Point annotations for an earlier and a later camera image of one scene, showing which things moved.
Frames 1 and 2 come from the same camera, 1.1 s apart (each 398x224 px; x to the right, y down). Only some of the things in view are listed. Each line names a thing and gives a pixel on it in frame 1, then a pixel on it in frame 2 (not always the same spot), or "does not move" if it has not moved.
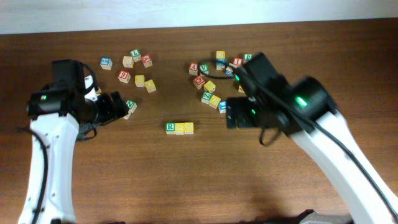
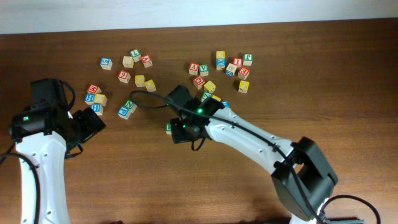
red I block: (238, 61) does not move
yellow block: (209, 86) does not move
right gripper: (236, 106) → (177, 134)
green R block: (170, 128) does not move
